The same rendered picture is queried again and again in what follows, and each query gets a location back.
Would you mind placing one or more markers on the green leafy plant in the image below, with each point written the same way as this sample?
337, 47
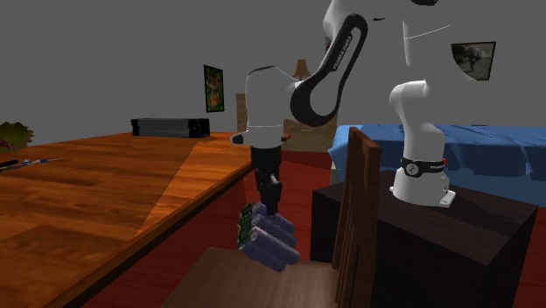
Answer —
15, 134

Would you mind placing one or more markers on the colourful wall picture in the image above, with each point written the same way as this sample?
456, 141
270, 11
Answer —
213, 88

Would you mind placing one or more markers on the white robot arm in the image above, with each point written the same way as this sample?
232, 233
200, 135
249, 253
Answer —
420, 140

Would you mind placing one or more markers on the beige table lamp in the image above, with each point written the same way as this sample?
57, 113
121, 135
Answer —
302, 68

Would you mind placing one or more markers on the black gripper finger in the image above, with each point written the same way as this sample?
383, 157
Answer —
270, 198

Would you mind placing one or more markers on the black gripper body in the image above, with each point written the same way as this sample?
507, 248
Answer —
266, 160

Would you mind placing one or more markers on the grey wall picture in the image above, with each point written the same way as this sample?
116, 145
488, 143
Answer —
480, 59

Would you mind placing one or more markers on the brown wooden chair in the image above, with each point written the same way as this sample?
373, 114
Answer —
356, 204

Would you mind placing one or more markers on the brown wooden table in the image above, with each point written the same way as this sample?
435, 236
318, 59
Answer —
85, 200

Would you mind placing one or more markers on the long black and grey box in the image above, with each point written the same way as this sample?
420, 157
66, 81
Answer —
168, 127

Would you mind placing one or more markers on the dark robot stand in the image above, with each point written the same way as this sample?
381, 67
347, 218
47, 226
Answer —
426, 251

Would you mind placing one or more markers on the blue battery pack with circuit board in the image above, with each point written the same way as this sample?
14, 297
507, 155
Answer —
273, 241

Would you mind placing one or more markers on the bed with blue cover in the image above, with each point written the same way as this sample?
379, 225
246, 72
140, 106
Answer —
490, 153

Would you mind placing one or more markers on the black pen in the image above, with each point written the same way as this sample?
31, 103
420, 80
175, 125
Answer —
7, 163

